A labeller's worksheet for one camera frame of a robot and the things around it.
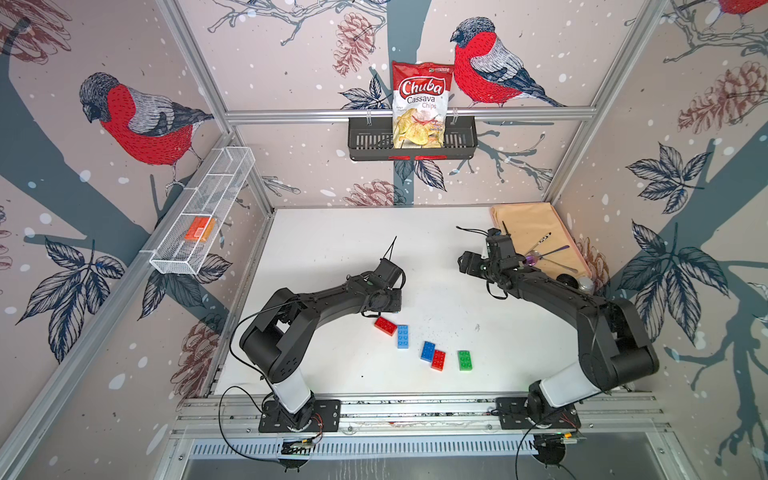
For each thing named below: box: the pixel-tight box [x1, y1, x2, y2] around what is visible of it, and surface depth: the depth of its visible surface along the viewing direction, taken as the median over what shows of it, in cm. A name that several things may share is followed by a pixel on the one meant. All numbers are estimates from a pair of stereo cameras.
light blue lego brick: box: [397, 325, 409, 349], surface depth 87 cm
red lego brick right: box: [430, 349, 447, 371], surface depth 83 cm
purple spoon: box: [525, 245, 571, 267], surface depth 106 cm
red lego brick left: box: [374, 316, 398, 337], surface depth 90 cm
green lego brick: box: [457, 350, 473, 371], surface depth 83 cm
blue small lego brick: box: [420, 341, 436, 362], surface depth 85 cm
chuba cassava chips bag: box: [392, 60, 454, 149], surface depth 87 cm
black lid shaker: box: [556, 273, 579, 289], surface depth 87 cm
